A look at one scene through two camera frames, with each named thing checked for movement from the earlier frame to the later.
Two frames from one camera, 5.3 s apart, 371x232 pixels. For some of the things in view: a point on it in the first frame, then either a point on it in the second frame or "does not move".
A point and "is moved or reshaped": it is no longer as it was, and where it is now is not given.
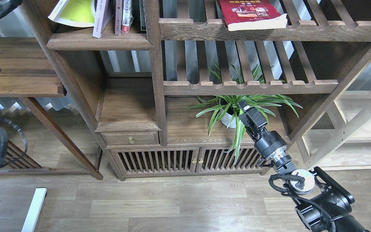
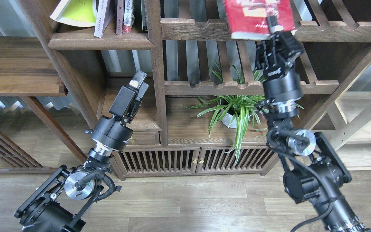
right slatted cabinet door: [221, 160] does not move
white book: [104, 12] does not move
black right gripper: [267, 143] → [276, 56]
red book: [244, 15] is moved or reshaped
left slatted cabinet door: [142, 162] does not move
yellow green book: [79, 13] does not move
